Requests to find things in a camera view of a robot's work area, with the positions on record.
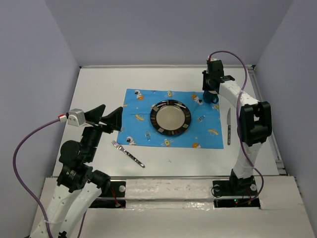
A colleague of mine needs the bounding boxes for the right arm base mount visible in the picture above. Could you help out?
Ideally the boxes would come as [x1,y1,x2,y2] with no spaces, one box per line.
[211,180,261,208]

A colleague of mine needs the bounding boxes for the blue space-print cloth placemat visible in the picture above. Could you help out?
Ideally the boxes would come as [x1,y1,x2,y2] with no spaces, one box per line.
[117,89,224,149]

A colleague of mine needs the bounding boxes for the teal mug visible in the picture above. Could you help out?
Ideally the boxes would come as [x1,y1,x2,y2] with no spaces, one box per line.
[203,91,219,104]

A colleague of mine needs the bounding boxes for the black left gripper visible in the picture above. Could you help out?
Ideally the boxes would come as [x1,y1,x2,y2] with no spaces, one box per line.
[82,103,124,161]

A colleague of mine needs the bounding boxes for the steel fork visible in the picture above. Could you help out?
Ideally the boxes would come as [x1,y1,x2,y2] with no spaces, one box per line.
[111,140,145,168]

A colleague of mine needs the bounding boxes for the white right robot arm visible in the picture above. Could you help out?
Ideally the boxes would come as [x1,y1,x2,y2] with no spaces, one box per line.
[203,59,272,197]

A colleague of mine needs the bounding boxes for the steel knife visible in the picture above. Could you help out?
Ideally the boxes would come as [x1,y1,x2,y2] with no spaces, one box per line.
[226,108,231,145]

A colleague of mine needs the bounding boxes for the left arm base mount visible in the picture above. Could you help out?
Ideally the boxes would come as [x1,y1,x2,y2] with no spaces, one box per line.
[89,180,126,209]

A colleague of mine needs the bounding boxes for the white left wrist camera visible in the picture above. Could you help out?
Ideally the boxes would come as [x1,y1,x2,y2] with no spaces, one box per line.
[58,109,86,127]

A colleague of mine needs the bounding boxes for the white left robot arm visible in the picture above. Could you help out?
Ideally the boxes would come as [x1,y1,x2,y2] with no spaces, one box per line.
[30,104,123,238]

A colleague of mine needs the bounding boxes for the black rimmed dinner plate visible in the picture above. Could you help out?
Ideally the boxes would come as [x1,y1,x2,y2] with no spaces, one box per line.
[150,99,192,136]

